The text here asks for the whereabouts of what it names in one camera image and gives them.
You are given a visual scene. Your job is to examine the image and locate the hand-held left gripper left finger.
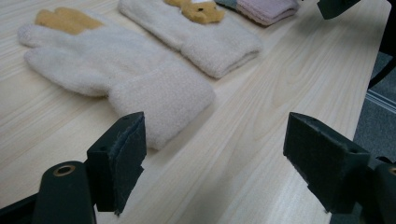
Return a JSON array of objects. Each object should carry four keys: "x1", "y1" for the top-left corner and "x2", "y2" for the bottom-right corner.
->
[{"x1": 86, "y1": 111, "x2": 148, "y2": 217}]

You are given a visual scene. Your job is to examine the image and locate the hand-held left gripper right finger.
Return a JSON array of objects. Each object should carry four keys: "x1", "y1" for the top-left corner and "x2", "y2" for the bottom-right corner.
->
[{"x1": 282, "y1": 111, "x2": 372, "y2": 216}]

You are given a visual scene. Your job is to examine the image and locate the cream glove with yellow bear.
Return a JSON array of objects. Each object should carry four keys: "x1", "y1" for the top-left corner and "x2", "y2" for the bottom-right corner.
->
[
  {"x1": 17, "y1": 7, "x2": 217, "y2": 151},
  {"x1": 117, "y1": 0, "x2": 263, "y2": 79}
]

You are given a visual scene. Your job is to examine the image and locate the grey folded cloth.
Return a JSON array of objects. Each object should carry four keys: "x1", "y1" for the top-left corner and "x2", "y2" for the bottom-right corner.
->
[{"x1": 214, "y1": 0, "x2": 301, "y2": 26}]

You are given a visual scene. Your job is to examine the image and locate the metal floor rail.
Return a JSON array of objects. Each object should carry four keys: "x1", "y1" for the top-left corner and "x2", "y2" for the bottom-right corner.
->
[{"x1": 364, "y1": 89, "x2": 396, "y2": 115}]

